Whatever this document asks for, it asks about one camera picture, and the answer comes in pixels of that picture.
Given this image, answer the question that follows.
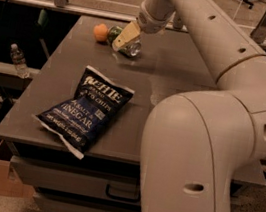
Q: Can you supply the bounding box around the top drawer black handle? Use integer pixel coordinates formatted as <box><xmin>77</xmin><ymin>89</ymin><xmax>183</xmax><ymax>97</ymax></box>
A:
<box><xmin>105</xmin><ymin>184</ymin><xmax>141</xmax><ymax>204</ymax></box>

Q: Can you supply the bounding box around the cardboard box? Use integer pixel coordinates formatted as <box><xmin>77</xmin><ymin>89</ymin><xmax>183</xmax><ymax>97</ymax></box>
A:
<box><xmin>0</xmin><ymin>141</ymin><xmax>35</xmax><ymax>199</ymax></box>

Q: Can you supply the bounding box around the green soda can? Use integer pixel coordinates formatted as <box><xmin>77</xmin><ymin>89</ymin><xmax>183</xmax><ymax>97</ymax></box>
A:
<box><xmin>107</xmin><ymin>25</ymin><xmax>141</xmax><ymax>58</ymax></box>

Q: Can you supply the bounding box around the blue kettle chips bag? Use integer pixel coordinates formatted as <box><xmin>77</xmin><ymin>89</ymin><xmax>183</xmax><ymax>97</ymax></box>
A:
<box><xmin>35</xmin><ymin>66</ymin><xmax>134</xmax><ymax>159</ymax></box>

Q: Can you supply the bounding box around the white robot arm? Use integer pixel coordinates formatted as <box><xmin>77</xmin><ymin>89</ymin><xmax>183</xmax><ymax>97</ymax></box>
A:
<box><xmin>113</xmin><ymin>0</ymin><xmax>266</xmax><ymax>212</ymax></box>

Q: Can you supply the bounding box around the grey drawer cabinet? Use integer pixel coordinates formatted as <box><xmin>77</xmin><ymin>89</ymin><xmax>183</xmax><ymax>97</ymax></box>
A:
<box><xmin>0</xmin><ymin>3</ymin><xmax>266</xmax><ymax>212</ymax></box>

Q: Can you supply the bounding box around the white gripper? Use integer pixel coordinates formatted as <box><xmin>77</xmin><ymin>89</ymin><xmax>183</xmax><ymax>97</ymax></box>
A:
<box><xmin>112</xmin><ymin>1</ymin><xmax>174</xmax><ymax>52</ymax></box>

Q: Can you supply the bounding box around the clear plastic water bottle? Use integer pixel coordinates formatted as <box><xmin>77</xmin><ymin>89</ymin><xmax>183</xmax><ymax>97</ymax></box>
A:
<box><xmin>10</xmin><ymin>43</ymin><xmax>30</xmax><ymax>79</ymax></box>

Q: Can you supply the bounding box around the orange fruit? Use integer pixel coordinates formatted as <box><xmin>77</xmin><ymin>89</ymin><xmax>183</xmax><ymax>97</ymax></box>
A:
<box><xmin>93</xmin><ymin>24</ymin><xmax>108</xmax><ymax>42</ymax></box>

